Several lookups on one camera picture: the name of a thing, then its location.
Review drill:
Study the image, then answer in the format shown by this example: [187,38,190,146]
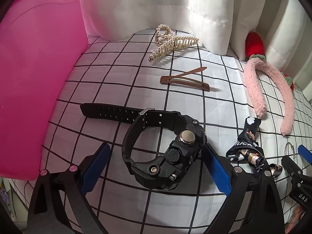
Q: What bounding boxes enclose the brown snap hair clip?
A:
[160,66,210,92]

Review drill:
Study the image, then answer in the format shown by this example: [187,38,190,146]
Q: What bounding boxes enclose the pearl gold hair claw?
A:
[148,24,199,62]

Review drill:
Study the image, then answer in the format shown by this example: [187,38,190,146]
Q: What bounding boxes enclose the pink fuzzy strawberry headband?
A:
[244,32,295,136]

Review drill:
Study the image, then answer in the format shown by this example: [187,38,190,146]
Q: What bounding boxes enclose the black digital wristwatch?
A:
[80,103,207,190]

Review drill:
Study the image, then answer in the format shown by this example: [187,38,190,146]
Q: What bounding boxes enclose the pink storage box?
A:
[1,0,88,180]

